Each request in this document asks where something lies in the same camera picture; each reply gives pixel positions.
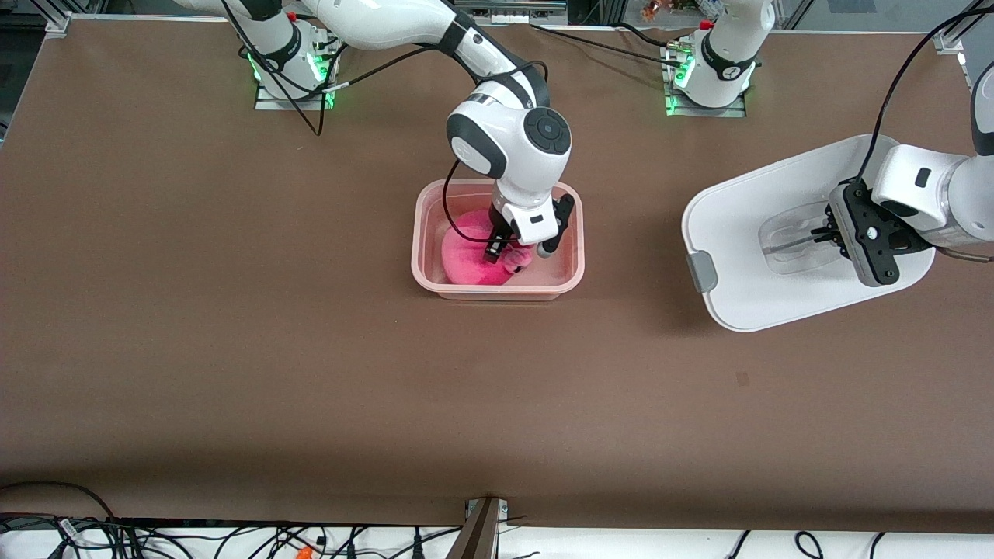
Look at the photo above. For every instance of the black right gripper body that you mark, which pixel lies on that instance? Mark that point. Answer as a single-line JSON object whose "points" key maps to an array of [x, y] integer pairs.
{"points": [[499, 230]]}

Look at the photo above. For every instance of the pink plush toy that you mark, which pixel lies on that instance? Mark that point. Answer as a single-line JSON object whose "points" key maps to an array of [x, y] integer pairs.
{"points": [[470, 260]]}

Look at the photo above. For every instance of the white lid with grey clips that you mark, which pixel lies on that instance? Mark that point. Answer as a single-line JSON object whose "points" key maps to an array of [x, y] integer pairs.
{"points": [[738, 233]]}

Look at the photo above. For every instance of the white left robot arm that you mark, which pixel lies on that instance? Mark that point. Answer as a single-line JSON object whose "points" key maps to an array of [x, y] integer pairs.
{"points": [[901, 182]]}

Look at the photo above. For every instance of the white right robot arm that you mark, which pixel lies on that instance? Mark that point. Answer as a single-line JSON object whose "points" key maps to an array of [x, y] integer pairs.
{"points": [[505, 147]]}

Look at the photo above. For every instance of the pink translucent plastic box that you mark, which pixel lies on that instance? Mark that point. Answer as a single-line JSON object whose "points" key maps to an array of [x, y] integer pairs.
{"points": [[435, 287]]}

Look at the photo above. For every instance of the copper coloured clutter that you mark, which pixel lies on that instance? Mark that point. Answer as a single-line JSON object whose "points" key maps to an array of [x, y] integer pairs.
{"points": [[675, 9]]}

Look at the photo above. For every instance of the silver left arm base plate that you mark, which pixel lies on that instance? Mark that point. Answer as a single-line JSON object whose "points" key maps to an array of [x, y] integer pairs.
{"points": [[707, 112]]}

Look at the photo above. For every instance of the silver table corner bracket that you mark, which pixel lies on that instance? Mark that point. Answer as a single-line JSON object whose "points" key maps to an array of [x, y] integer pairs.
{"points": [[949, 43], [58, 25]]}

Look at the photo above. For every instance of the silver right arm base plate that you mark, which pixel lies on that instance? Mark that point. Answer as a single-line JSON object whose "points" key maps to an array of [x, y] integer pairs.
{"points": [[295, 103]]}

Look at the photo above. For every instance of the aluminium profile with bracket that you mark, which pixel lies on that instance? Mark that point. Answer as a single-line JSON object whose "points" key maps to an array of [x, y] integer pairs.
{"points": [[477, 536]]}

